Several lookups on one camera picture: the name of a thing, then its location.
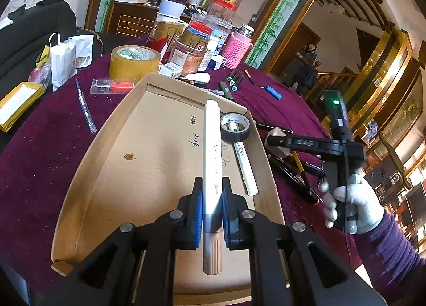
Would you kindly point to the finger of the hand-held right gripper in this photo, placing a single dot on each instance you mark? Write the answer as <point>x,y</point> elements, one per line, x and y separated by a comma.
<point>306,144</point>

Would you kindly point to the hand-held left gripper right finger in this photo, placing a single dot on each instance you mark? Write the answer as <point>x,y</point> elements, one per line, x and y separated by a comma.
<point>226,216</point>

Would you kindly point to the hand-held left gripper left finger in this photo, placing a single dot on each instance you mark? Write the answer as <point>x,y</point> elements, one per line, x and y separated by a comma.
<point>197,216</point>

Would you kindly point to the black pen with gold clip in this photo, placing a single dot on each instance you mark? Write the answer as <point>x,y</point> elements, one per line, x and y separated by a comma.
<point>293,179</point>

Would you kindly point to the white marker pen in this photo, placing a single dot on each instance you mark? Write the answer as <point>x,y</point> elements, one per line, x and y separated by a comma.
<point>246,172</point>

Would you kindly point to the cardboard box tray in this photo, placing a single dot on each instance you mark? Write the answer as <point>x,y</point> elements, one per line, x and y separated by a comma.
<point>149,166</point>

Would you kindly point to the white cylindrical tool beige grip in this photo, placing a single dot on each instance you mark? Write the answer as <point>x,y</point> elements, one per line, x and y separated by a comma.
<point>213,146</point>

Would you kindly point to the black electrical tape roll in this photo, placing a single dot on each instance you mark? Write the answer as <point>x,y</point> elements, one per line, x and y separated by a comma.
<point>234,136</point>

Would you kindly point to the person's right forearm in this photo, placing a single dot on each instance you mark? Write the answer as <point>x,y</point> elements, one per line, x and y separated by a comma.
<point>392,259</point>

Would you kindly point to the person's right hand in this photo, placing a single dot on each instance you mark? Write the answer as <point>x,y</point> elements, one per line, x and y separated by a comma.
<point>362,206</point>

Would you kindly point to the yellow black pencil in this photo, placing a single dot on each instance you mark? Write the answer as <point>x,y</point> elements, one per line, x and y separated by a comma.
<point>301,169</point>

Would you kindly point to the crumpled white tissue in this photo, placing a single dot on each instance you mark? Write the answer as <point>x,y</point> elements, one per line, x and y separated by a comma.
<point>278,152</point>

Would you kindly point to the thin black pen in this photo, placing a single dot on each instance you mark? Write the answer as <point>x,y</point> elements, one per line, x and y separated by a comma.
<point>273,127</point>

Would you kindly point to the wooden chair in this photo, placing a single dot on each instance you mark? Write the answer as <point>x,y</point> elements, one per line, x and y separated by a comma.
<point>396,162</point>

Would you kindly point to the blue lighter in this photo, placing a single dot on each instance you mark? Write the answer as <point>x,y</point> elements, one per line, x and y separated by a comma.
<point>273,92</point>

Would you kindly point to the wooden stair railing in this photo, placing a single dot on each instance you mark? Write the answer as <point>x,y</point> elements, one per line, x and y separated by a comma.
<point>332,76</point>

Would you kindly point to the black orange pen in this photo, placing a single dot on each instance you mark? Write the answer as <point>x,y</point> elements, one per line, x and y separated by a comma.
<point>249,76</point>

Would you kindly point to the silver pen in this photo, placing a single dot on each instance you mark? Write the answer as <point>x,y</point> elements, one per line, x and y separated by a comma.
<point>211,91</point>

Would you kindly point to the pink knit sleeve bottle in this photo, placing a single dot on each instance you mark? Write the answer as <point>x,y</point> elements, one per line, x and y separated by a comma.
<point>237,49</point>

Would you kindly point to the small white blue box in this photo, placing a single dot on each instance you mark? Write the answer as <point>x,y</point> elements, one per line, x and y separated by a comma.
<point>218,62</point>

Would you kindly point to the white oval case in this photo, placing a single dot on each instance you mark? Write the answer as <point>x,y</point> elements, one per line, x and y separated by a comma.
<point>198,77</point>

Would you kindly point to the white plastic bottle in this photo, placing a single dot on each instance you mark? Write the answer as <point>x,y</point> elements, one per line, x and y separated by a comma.
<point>207,56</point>

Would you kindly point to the gold red tin can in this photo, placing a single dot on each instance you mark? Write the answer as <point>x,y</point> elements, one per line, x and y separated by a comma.
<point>188,56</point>

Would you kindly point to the small white barcode box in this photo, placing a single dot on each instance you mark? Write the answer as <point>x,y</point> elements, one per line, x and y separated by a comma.
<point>170,69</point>

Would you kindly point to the clear jar red lid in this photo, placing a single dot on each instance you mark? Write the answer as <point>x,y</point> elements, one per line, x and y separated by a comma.
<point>222,16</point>

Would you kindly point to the clear box red pieces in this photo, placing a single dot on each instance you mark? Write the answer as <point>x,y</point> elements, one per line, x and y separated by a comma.
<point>113,86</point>

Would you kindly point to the clear blue pen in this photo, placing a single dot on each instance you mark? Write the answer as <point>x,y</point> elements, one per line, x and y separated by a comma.
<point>86,107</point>

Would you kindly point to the blue label plastic jar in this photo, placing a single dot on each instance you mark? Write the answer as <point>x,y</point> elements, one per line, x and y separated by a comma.
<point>199,27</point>

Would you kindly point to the purple tablecloth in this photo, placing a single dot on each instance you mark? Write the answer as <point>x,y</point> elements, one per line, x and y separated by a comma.
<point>50,159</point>

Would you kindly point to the yellow packing tape roll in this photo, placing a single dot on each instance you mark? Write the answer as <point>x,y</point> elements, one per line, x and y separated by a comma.
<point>133,71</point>

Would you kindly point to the red gold carton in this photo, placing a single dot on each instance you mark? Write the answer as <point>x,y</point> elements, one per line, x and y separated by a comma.
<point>163,37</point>

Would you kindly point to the white bowl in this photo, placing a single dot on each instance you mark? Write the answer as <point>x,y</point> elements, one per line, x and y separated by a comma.
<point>170,9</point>

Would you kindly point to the white paper bag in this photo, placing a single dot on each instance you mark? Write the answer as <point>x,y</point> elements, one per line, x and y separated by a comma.
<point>63,66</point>

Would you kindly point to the white window pouch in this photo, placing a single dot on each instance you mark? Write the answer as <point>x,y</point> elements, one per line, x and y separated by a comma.
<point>84,49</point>

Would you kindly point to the wooden cabinet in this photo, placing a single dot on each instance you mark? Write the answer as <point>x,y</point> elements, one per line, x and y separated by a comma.
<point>133,21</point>

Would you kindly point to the yellow box white lining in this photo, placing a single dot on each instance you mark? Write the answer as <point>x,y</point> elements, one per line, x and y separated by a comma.
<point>20,106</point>

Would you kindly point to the red clear plastic bag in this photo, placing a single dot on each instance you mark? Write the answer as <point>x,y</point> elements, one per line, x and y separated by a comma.
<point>39,76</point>

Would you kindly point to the black sofa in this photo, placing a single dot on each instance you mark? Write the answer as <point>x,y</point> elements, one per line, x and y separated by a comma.
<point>23,36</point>

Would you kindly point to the bamboo painted door frame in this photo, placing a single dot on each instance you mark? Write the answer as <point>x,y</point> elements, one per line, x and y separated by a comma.
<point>283,12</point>

